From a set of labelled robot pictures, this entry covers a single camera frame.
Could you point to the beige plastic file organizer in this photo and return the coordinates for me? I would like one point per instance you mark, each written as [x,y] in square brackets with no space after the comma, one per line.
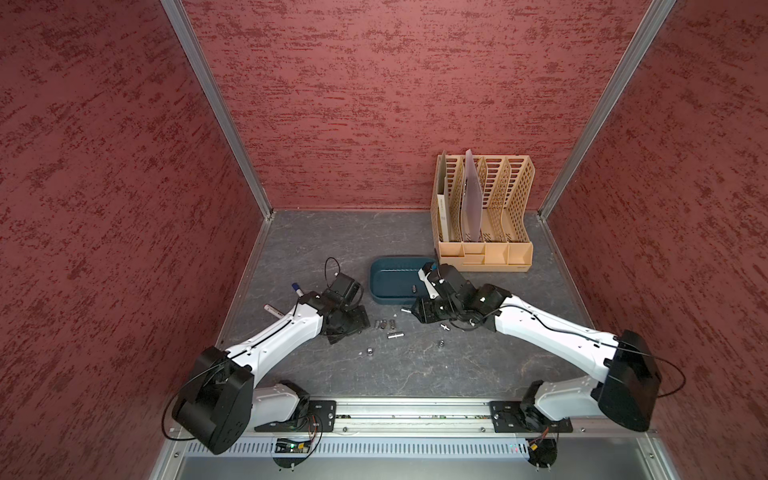
[506,181]

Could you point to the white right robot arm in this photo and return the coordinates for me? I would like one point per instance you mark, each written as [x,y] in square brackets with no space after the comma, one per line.
[620,378]

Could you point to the aluminium front rail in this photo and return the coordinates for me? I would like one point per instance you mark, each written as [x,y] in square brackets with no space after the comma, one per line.
[427,438]

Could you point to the white folder in organizer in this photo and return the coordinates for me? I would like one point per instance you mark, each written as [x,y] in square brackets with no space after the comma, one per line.
[441,198]

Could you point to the aluminium corner post right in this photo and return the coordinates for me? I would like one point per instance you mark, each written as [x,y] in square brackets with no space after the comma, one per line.
[648,28]

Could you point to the aluminium corner post left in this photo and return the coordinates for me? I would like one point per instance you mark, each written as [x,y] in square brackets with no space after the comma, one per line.
[192,48]

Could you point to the red capped white marker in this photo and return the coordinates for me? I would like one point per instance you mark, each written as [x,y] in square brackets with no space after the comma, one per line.
[273,311]

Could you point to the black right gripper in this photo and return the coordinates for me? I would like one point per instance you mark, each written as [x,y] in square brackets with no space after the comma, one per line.
[425,313]

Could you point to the blue capped white marker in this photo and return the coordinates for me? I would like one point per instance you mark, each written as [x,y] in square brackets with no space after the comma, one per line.
[297,290]

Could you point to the teal plastic storage box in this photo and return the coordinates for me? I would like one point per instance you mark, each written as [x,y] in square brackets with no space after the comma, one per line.
[391,279]

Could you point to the aluminium corner post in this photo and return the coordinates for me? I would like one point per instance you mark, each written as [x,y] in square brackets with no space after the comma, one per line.
[648,28]
[192,48]

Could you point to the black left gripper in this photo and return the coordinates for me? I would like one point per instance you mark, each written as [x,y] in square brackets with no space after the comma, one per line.
[360,322]

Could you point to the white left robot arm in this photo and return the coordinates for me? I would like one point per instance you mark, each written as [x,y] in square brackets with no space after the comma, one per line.
[221,399]

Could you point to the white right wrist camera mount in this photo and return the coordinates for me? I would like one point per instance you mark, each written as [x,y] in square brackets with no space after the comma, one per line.
[423,276]

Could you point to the purple folder in organizer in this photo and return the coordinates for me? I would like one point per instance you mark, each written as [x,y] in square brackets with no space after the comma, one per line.
[472,200]

